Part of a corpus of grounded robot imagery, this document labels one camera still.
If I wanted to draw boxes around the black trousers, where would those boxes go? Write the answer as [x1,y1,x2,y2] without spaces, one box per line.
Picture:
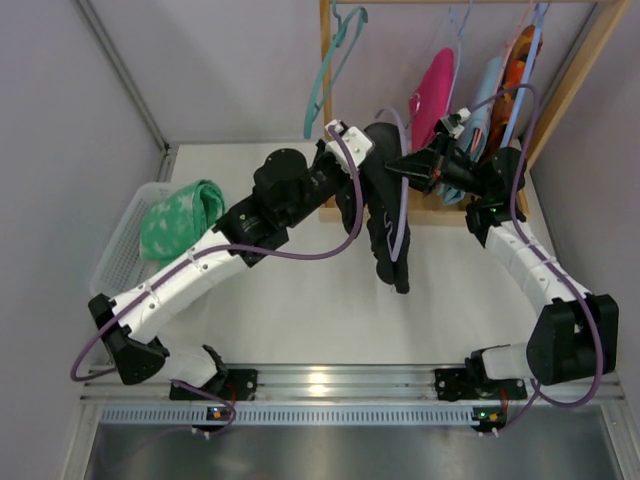
[360,122,410,295]

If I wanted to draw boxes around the lilac hanger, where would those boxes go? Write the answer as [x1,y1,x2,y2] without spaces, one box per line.
[375,106,409,263]

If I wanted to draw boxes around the teal hanger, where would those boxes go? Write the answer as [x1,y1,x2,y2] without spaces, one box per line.
[302,1,369,140]

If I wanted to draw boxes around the green trousers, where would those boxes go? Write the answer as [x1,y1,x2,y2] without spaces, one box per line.
[139,180,226,267]

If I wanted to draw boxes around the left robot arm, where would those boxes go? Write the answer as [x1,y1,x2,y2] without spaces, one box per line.
[88,139,372,392]

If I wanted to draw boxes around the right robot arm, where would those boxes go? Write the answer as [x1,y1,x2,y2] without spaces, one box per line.
[385,133,619,399]

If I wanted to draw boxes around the light blue trousers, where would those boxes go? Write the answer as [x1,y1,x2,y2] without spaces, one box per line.
[439,55,505,205]

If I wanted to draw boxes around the orange patterned trousers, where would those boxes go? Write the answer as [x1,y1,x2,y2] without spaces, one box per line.
[479,23,544,164]

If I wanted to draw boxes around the pink trousers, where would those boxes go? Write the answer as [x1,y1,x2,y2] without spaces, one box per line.
[409,48,455,151]

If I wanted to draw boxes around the light blue hanger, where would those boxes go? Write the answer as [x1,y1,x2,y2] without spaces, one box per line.
[446,0,475,111]

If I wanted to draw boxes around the wooden clothes rack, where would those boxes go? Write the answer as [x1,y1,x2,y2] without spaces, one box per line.
[308,1,632,227]

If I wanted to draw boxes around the white plastic basket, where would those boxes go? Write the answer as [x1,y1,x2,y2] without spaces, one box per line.
[89,182,184,297]

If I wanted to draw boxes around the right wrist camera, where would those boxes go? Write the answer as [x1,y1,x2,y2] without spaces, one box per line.
[434,107,471,139]

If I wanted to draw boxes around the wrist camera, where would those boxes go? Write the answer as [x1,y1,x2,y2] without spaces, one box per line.
[324,119,375,174]
[434,107,471,139]

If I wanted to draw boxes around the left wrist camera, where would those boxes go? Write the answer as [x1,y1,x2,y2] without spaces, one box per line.
[324,119,375,174]

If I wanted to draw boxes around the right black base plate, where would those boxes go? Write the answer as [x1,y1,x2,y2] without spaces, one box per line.
[434,367,528,402]

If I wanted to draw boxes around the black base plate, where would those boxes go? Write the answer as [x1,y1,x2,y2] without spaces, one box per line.
[434,367,528,402]
[169,368,258,402]

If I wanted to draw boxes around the aluminium mounting rail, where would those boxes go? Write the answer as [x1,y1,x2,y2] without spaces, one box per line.
[80,364,625,405]

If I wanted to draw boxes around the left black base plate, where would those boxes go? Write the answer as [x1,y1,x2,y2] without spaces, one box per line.
[169,368,258,402]

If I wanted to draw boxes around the grey slotted cable duct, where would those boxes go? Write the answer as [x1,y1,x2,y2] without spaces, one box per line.
[101,404,502,426]

